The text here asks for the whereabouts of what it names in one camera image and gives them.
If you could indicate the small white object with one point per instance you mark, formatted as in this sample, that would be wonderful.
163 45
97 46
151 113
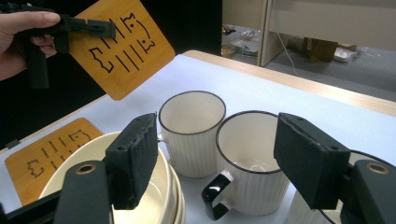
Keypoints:
344 55

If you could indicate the beige office desk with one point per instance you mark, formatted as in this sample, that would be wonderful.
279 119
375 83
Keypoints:
243 12
327 21

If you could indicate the white ribbed mug black rim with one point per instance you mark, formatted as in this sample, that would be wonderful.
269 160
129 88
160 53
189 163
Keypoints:
299 211
193 155
249 193

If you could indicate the clear plastic bags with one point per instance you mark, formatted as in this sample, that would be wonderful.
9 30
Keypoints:
246 43

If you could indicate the white table mat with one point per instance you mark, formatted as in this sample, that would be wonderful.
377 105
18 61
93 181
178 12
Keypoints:
264 93

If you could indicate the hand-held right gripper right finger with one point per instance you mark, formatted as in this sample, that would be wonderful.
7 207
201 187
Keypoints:
311 161

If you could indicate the square wooden coaster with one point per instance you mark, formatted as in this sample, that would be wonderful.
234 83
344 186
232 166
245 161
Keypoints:
137 71
40 174

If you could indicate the brown cardboard box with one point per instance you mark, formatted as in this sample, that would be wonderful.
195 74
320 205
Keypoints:
320 49

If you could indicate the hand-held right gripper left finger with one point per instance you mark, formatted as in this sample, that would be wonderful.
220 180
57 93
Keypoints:
134 161

